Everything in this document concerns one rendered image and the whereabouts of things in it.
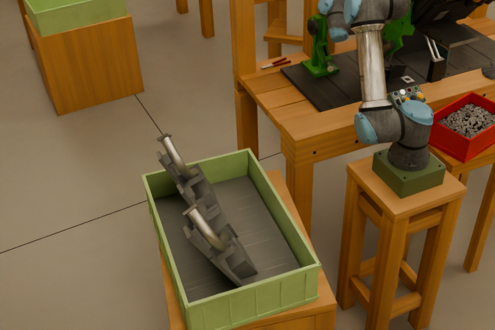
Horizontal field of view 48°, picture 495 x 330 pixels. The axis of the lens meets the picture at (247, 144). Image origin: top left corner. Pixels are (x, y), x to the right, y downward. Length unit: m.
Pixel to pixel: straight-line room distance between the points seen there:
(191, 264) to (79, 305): 1.19
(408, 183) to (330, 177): 1.44
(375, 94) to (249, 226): 0.63
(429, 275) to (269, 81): 1.12
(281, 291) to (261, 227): 0.32
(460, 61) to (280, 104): 0.93
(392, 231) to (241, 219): 0.55
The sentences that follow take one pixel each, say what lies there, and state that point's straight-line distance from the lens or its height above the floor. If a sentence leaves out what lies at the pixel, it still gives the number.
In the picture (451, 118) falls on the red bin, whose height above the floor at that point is 0.88.
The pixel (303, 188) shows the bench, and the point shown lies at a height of 0.62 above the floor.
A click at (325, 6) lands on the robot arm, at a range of 2.40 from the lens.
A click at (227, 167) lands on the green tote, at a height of 0.90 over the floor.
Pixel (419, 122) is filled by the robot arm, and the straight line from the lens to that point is 2.00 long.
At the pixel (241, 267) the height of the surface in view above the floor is 0.90.
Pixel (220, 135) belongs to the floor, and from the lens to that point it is 3.83.
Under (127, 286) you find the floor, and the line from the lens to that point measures 2.97.
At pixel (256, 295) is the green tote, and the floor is 0.91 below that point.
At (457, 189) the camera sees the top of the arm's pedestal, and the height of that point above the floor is 0.85.
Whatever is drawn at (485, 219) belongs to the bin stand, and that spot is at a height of 0.38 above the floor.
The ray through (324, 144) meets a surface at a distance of 2.35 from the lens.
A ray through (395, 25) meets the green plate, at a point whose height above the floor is 1.15.
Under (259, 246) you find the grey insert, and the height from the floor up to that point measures 0.85.
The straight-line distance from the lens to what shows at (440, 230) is 2.31.
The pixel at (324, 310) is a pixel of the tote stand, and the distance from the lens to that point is 1.85.
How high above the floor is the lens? 2.25
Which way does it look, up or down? 37 degrees down
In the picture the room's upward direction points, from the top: 2 degrees counter-clockwise
